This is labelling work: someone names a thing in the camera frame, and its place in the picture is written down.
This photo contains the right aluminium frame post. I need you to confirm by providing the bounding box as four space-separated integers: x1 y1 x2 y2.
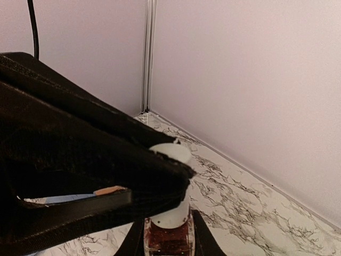
141 0 157 113

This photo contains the mannequin hand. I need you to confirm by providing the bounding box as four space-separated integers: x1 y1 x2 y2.
93 186 127 196

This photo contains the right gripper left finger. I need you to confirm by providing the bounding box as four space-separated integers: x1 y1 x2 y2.
114 219 145 256

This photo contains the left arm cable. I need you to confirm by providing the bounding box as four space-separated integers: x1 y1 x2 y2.
26 0 40 60

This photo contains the red nail polish bottle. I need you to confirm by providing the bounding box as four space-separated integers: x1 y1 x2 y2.
143 142 197 256

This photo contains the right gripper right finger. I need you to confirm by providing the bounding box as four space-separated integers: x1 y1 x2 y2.
191 210 226 256

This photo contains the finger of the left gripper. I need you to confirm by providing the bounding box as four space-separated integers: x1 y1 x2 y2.
0 79 197 245
1 52 179 165

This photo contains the blue sleeved forearm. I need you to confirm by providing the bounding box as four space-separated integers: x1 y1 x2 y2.
24 194 95 204

